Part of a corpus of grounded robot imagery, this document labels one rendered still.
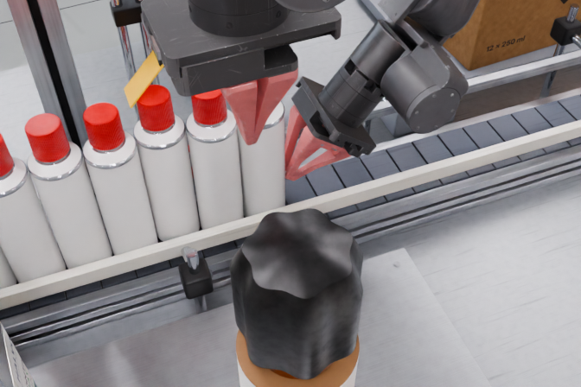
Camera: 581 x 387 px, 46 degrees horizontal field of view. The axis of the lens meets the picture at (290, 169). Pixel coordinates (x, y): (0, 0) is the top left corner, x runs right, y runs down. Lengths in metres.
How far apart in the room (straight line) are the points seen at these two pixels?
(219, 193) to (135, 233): 0.10
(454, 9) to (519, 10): 0.38
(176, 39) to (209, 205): 0.39
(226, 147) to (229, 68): 0.32
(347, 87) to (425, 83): 0.10
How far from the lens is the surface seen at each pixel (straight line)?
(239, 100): 0.40
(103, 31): 2.74
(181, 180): 0.72
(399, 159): 0.89
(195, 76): 0.37
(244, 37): 0.38
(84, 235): 0.74
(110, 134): 0.66
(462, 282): 0.84
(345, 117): 0.73
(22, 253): 0.74
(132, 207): 0.72
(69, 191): 0.69
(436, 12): 0.70
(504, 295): 0.85
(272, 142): 0.71
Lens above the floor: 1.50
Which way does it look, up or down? 46 degrees down
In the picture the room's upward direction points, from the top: straight up
